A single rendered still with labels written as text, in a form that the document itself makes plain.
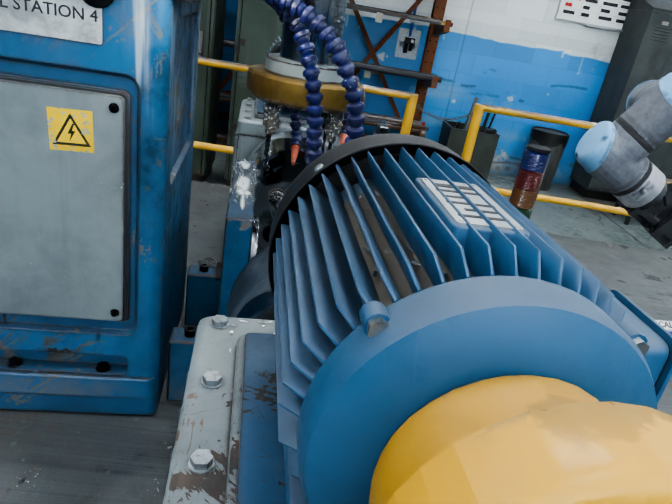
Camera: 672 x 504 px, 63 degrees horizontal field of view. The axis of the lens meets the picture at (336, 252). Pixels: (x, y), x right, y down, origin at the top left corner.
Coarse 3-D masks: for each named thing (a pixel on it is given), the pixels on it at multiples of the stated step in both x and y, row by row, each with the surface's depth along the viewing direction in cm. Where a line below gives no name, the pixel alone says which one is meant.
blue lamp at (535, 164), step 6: (528, 150) 126; (528, 156) 126; (534, 156) 125; (540, 156) 125; (546, 156) 125; (522, 162) 128; (528, 162) 127; (534, 162) 126; (540, 162) 126; (546, 162) 126; (522, 168) 128; (528, 168) 127; (534, 168) 126; (540, 168) 126
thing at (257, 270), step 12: (264, 252) 72; (252, 264) 72; (264, 264) 69; (240, 276) 73; (252, 276) 69; (264, 276) 66; (240, 288) 70; (252, 288) 66; (264, 288) 64; (228, 300) 76; (240, 300) 67; (252, 300) 63; (264, 300) 61; (228, 312) 70; (240, 312) 64; (252, 312) 61; (264, 312) 59
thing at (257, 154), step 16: (272, 144) 119; (288, 144) 116; (304, 144) 116; (256, 160) 116; (272, 160) 112; (288, 160) 112; (304, 160) 113; (256, 176) 113; (272, 176) 113; (288, 176) 113; (256, 192) 114; (272, 192) 113; (256, 208) 116; (272, 208) 116
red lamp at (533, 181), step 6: (522, 174) 128; (528, 174) 127; (534, 174) 127; (540, 174) 127; (516, 180) 130; (522, 180) 128; (528, 180) 128; (534, 180) 127; (540, 180) 128; (516, 186) 130; (522, 186) 129; (528, 186) 128; (534, 186) 128
